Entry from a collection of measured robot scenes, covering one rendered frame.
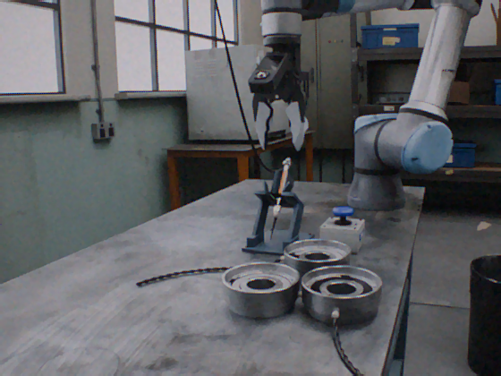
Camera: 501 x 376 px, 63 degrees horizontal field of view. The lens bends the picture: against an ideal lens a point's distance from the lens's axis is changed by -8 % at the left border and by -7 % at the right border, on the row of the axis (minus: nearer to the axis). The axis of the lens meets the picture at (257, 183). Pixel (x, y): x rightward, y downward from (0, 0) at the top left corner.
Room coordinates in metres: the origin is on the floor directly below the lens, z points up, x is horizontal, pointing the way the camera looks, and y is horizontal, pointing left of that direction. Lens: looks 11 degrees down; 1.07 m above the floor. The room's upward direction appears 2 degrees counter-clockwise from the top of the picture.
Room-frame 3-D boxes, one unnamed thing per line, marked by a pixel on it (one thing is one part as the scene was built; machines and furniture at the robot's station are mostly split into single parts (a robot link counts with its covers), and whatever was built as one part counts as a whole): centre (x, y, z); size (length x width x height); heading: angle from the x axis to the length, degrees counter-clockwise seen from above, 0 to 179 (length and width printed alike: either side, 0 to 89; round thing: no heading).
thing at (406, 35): (4.08, -1.28, 1.61); 0.52 x 0.38 x 0.22; 69
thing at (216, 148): (3.42, 0.04, 0.39); 1.50 x 0.62 x 0.78; 156
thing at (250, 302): (0.55, 0.00, 0.82); 0.10 x 0.10 x 0.04
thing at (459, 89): (3.86, -1.74, 1.19); 0.52 x 0.42 x 0.38; 66
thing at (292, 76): (0.85, -0.06, 1.13); 0.09 x 0.08 x 0.12; 154
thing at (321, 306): (0.53, -0.11, 0.82); 0.10 x 0.10 x 0.04
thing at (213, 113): (3.23, 0.07, 1.10); 0.62 x 0.61 x 0.65; 156
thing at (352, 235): (0.78, -0.16, 0.82); 0.08 x 0.07 x 0.05; 156
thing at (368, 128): (1.09, -0.31, 0.97); 0.13 x 0.12 x 0.14; 23
